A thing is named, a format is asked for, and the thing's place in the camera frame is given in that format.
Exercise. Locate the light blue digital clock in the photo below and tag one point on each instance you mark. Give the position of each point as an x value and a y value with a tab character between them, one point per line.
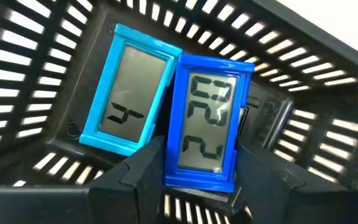
129	93

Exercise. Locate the black slotted plastic basket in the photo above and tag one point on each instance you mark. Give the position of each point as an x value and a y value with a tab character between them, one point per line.
322	99

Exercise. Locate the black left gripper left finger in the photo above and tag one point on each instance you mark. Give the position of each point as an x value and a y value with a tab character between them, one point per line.
135	193

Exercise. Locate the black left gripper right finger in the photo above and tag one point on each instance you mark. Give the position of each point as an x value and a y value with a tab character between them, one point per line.
275	196

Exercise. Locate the dark blue digital clock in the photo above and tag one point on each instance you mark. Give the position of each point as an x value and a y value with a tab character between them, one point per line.
207	124

